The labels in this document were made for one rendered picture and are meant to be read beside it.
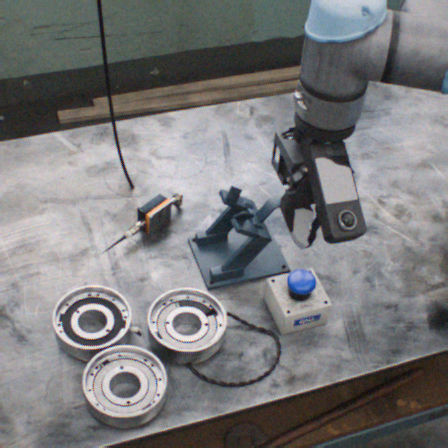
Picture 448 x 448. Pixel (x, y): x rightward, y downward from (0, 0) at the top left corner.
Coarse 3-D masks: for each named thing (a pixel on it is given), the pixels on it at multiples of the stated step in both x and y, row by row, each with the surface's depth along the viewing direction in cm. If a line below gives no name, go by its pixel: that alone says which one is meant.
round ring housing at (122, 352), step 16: (112, 352) 98; (128, 352) 99; (144, 352) 98; (96, 368) 98; (128, 368) 97; (160, 368) 97; (112, 384) 97; (144, 384) 96; (160, 384) 96; (96, 400) 94; (112, 400) 94; (128, 400) 94; (160, 400) 93; (96, 416) 93; (112, 416) 91; (128, 416) 91; (144, 416) 93
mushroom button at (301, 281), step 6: (294, 270) 105; (300, 270) 105; (306, 270) 105; (288, 276) 104; (294, 276) 104; (300, 276) 104; (306, 276) 104; (312, 276) 104; (288, 282) 104; (294, 282) 103; (300, 282) 103; (306, 282) 103; (312, 282) 104; (294, 288) 103; (300, 288) 103; (306, 288) 103; (312, 288) 103
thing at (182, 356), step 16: (160, 304) 105; (208, 304) 105; (176, 320) 105; (192, 320) 105; (224, 320) 102; (176, 336) 101; (192, 336) 101; (224, 336) 103; (160, 352) 101; (176, 352) 99; (192, 352) 99; (208, 352) 100
